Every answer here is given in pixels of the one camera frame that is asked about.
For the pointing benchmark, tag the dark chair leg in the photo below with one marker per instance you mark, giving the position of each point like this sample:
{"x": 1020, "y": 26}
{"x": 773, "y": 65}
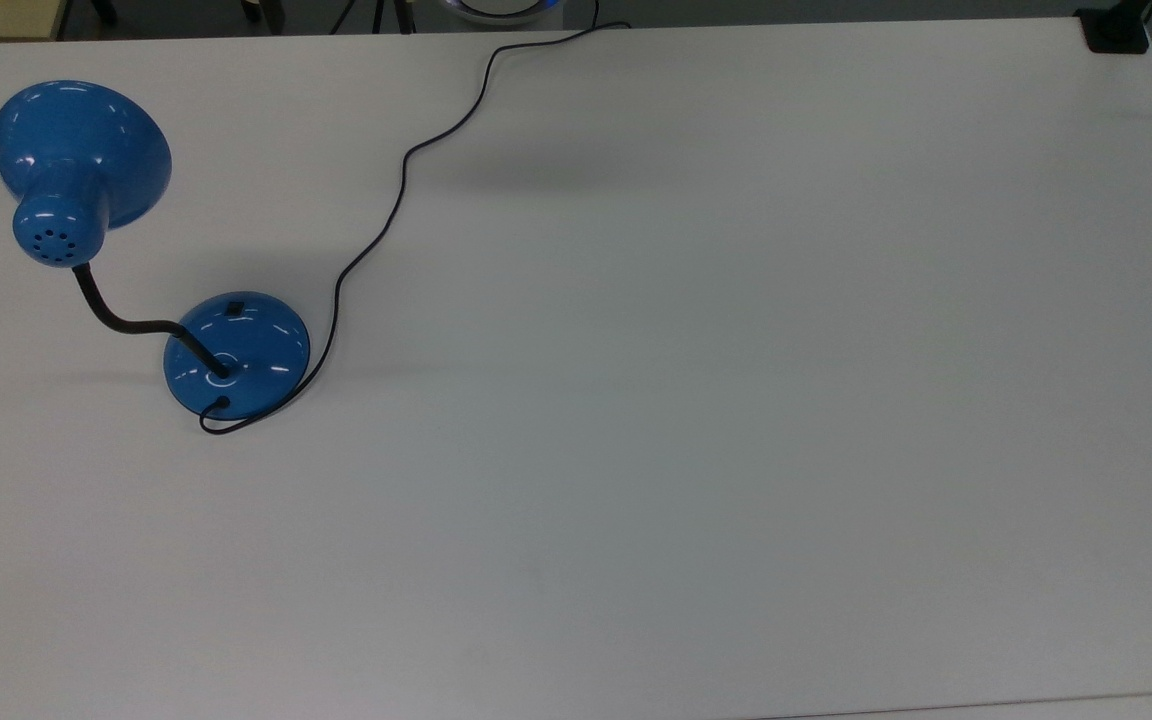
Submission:
{"x": 264, "y": 12}
{"x": 104, "y": 10}

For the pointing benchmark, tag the black tripod legs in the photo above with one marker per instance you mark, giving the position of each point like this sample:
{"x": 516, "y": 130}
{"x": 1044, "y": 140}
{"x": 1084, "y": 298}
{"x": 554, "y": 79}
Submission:
{"x": 378, "y": 12}

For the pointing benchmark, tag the blue gooseneck desk lamp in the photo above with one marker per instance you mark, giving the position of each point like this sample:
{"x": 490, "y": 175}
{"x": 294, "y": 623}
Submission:
{"x": 76, "y": 150}

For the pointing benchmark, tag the black table corner clamp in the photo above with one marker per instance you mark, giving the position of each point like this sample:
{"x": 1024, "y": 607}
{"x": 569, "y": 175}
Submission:
{"x": 1114, "y": 32}

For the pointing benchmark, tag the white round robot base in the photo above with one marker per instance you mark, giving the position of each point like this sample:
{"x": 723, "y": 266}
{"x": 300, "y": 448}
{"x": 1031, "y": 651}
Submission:
{"x": 498, "y": 8}

